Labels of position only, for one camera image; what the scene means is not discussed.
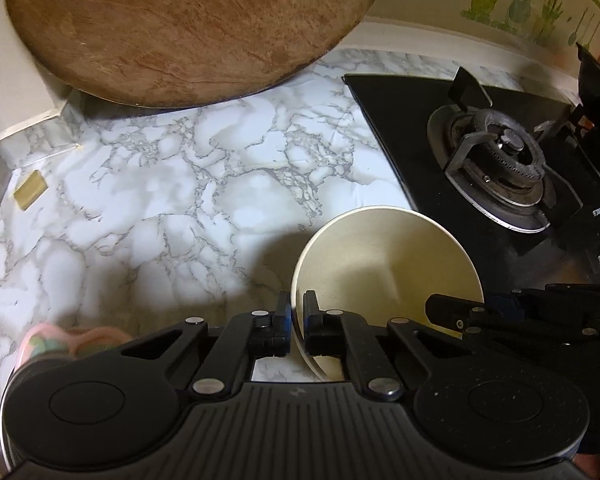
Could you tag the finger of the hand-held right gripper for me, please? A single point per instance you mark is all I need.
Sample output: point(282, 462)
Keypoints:
point(507, 304)
point(450, 310)

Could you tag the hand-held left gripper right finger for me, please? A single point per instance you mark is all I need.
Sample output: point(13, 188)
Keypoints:
point(311, 320)

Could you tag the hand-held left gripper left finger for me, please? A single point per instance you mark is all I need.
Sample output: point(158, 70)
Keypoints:
point(281, 320)

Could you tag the cream bowl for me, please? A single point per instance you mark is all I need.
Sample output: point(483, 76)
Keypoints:
point(380, 260)

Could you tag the pink bear-shaped plate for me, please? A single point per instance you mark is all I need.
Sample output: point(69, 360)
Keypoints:
point(100, 335)

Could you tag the gas stove burner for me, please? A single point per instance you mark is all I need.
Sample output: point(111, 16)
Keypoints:
point(500, 160)

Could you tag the black gas stove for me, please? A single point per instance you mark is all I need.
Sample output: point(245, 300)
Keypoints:
point(410, 125)

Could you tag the small olive block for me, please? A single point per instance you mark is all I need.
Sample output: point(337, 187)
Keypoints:
point(30, 190)

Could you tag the round wooden cutting board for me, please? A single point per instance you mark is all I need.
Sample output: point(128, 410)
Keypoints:
point(180, 25)

